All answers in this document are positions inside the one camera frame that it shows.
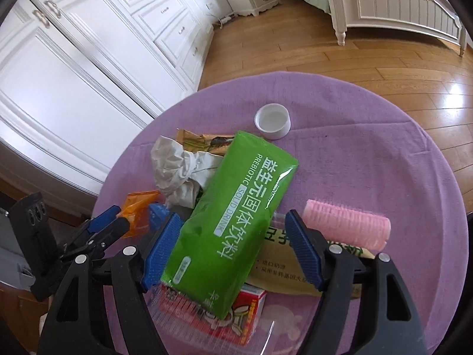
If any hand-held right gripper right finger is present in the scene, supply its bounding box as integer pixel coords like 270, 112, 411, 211
284, 209, 433, 355

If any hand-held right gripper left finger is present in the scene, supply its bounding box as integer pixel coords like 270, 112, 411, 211
37, 212, 184, 355

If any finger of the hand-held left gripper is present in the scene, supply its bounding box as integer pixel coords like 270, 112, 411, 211
59, 216, 129, 263
89, 205, 122, 232

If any orange plastic wrapper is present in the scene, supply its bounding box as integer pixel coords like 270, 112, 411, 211
124, 190, 161, 238

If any blue sachet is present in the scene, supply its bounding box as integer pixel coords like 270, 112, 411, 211
148, 201, 176, 235

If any green drink powder packet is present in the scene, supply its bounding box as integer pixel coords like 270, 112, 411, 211
161, 130, 299, 320

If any yellow packet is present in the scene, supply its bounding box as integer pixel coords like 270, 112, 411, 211
247, 212, 374, 298

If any grey object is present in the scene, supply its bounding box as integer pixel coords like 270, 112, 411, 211
0, 211, 34, 289

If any pink hair roller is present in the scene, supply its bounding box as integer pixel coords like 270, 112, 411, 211
302, 199, 391, 251

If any red milk carton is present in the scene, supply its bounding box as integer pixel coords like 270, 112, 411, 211
159, 283, 267, 346

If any crumpled white tissue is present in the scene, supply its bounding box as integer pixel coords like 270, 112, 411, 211
150, 135, 222, 208

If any brown snack wrapper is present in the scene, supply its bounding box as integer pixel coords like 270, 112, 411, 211
175, 129, 237, 156

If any purple tablecloth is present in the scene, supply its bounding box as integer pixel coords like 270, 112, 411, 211
90, 71, 471, 355

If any small white cup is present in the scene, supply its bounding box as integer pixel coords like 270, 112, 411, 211
254, 103, 291, 140

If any white wardrobe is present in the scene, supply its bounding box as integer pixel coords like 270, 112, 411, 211
0, 0, 215, 215

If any white bed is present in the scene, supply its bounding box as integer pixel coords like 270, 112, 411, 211
271, 0, 468, 57

